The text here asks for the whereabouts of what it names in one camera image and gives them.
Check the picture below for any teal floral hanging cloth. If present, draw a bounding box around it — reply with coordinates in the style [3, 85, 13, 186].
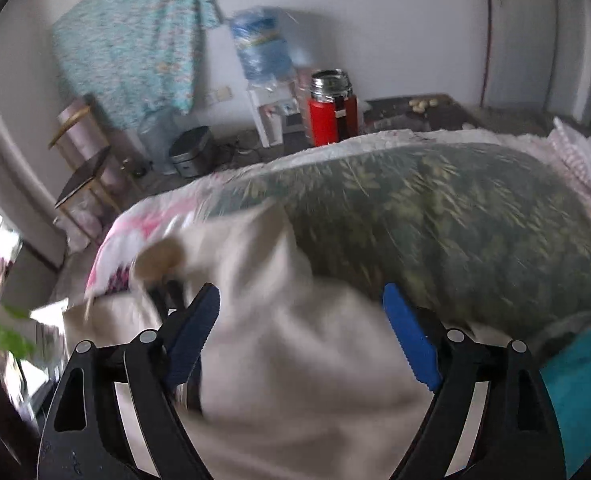
[50, 0, 224, 131]

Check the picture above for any grey rice cooker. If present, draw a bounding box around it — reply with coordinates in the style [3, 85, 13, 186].
[168, 126, 216, 178]

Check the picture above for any pink floral fleece blanket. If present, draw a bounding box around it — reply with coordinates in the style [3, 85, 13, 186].
[86, 129, 556, 306]

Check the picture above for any green leaf print pillow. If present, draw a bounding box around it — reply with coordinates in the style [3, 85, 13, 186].
[210, 142, 591, 346]

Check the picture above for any white wardrobe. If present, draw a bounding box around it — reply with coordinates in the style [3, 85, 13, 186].
[480, 0, 591, 126]

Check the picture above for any beige zip jacket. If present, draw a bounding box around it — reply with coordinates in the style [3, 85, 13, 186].
[63, 200, 476, 480]

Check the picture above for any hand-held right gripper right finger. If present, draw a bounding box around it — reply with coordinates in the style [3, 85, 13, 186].
[381, 282, 569, 480]

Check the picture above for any wooden chair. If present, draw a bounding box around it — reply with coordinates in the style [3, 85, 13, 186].
[48, 95, 144, 241]

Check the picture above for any red steel thermos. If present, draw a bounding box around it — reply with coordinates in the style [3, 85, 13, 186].
[308, 70, 359, 148]

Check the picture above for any pink cylinder box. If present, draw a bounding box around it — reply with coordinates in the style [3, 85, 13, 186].
[57, 99, 121, 181]

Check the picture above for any white pink checked cloth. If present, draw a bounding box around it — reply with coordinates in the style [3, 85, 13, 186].
[545, 115, 591, 241]

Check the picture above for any white water dispenser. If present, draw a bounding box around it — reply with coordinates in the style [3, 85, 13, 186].
[247, 80, 306, 148]

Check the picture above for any empty clear water jug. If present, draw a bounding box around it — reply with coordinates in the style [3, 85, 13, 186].
[138, 107, 181, 173]

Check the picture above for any blue printed quilt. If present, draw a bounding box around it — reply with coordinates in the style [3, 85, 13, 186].
[540, 310, 591, 480]

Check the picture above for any green paper shopping bag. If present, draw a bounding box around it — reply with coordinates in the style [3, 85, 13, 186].
[0, 305, 41, 361]

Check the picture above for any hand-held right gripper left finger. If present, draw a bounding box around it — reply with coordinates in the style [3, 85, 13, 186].
[38, 282, 221, 480]

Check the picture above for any dark side table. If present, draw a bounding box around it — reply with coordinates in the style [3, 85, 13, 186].
[360, 92, 476, 133]

